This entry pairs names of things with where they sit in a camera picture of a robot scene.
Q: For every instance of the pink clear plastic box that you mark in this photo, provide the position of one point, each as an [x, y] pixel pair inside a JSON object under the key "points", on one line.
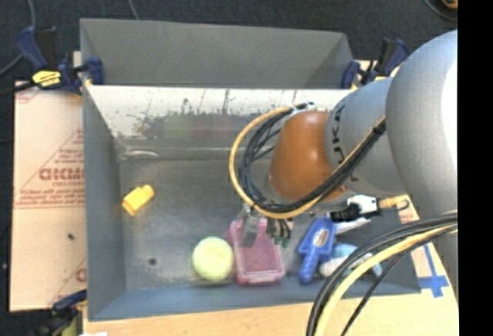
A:
{"points": [[259, 265]]}

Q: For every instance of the yellow-green ball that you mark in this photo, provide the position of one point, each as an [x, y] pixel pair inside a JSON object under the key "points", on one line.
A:
{"points": [[212, 259]]}

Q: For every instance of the blue plastic toy tool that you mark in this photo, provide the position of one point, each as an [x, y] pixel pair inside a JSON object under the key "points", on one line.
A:
{"points": [[316, 246]]}

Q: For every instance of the grey metal bin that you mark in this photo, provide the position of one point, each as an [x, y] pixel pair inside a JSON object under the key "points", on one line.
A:
{"points": [[173, 219]]}

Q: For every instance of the pale blue and white toy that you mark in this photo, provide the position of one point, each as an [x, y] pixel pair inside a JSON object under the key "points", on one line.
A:
{"points": [[343, 255]]}

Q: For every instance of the yellow toy block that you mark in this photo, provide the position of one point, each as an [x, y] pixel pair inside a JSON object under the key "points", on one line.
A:
{"points": [[138, 199]]}

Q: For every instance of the brown cardboard board red print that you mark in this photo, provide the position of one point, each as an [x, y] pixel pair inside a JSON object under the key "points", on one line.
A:
{"points": [[46, 211]]}

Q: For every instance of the black cylinder on white bracket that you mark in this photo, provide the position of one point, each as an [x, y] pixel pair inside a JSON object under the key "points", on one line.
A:
{"points": [[356, 209]]}

